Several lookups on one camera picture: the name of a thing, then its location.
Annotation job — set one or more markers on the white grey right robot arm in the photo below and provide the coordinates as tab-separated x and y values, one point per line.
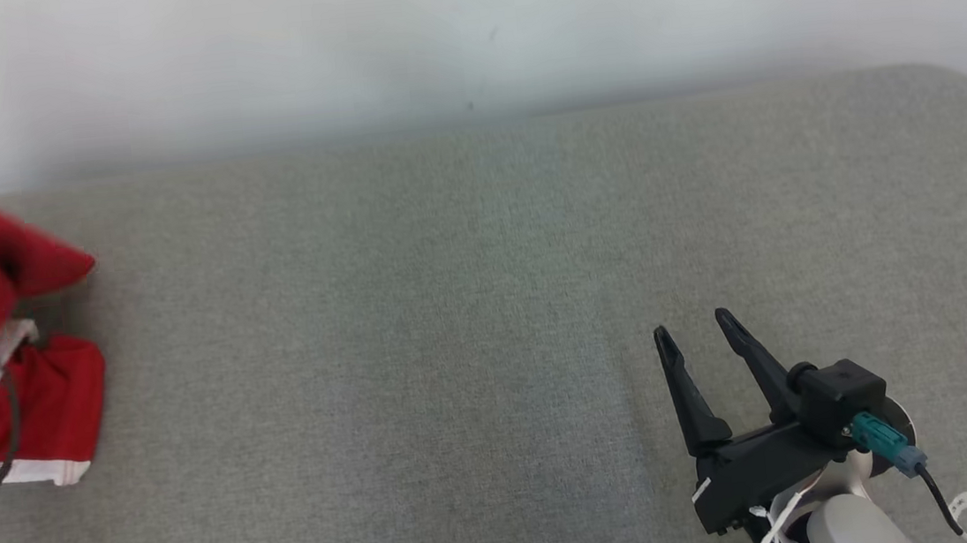
845	529

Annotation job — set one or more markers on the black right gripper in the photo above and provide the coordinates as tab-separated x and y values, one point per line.
760	467

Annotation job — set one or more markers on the red garment with white trim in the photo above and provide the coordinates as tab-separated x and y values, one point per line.
61	401

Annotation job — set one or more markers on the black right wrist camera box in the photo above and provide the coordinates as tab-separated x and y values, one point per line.
842	397

